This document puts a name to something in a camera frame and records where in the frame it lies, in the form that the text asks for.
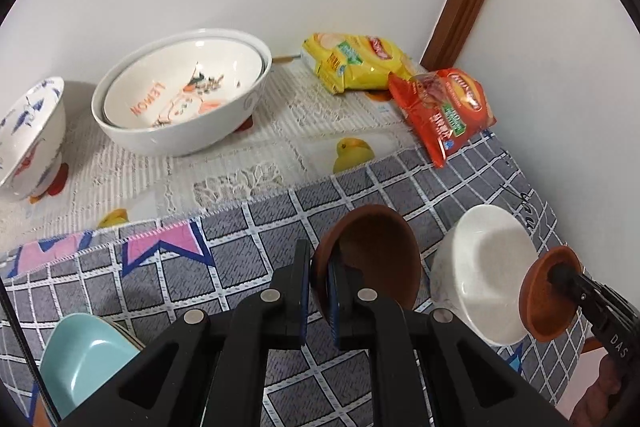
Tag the red snack packet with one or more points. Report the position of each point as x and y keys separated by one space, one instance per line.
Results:
x=440 y=112

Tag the large pale grey bowl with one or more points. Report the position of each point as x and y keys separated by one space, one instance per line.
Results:
x=210 y=137

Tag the blue square plate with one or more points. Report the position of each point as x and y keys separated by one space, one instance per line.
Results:
x=82 y=357

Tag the blue patterned white bowl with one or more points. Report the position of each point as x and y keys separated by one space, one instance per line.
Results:
x=30 y=142

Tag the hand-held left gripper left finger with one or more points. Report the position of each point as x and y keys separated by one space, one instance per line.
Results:
x=302 y=307

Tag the white bowl with orange print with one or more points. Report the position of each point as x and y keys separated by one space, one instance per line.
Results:
x=165 y=92

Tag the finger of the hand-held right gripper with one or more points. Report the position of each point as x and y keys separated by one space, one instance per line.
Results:
x=565 y=278

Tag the small brown bowl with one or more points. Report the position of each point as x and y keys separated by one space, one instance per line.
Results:
x=380 y=247
x=542 y=302

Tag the person's right hand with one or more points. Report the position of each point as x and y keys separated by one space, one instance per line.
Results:
x=600 y=389

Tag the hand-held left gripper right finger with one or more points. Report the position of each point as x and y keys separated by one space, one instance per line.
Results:
x=334 y=307

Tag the yellow snack packet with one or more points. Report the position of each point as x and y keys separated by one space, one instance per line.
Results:
x=360 y=59

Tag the white bowl with grey pattern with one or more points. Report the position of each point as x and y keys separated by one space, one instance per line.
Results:
x=490 y=277

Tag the grey checked tablecloth with stars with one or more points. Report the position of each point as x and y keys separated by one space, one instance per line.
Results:
x=240 y=247

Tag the white lace cloth fruit print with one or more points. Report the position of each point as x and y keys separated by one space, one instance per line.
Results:
x=225 y=177

